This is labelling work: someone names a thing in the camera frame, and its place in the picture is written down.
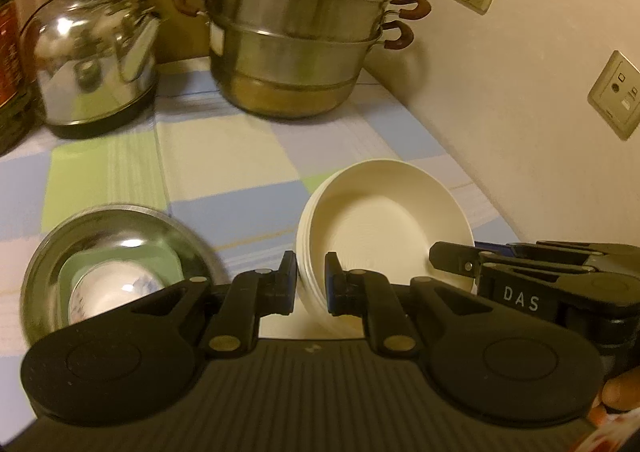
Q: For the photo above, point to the plaid tablecloth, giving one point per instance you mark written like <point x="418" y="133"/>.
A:
<point x="240" y="152"/>

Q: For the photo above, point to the stainless steel kettle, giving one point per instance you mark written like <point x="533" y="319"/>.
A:
<point x="90" y="67"/>

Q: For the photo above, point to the stainless steel steamer pot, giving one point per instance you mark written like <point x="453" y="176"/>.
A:
<point x="295" y="42"/>

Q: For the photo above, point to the cooking oil bottle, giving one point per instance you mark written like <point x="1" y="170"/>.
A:
<point x="12" y="82"/>

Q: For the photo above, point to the person's right hand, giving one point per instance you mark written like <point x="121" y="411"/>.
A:
<point x="622" y="387"/>

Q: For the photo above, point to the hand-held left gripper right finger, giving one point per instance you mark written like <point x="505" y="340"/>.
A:
<point x="331" y="282"/>

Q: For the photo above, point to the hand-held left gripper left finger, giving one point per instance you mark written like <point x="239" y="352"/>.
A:
<point x="287" y="282"/>

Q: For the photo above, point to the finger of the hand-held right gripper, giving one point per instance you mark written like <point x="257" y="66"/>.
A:
<point x="575" y="249"/>
<point x="452" y="259"/>

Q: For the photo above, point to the large steel bowl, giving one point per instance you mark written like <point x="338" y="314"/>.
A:
<point x="45" y="262"/>

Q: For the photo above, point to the green rectangular plate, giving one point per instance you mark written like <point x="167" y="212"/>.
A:
<point x="125" y="254"/>

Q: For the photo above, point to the cream ribbed bowl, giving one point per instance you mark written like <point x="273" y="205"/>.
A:
<point x="390" y="217"/>

